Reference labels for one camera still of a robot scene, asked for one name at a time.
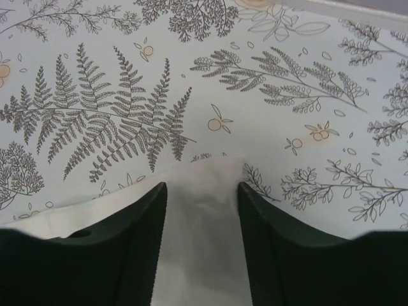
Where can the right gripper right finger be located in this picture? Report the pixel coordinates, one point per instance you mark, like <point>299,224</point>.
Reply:
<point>292,263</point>

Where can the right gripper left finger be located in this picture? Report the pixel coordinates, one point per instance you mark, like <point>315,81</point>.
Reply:
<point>112,262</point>

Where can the white printed t shirt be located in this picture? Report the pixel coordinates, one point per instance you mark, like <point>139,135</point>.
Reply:
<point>201,260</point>

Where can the floral patterned table mat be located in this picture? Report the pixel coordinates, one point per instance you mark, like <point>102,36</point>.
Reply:
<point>99,95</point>

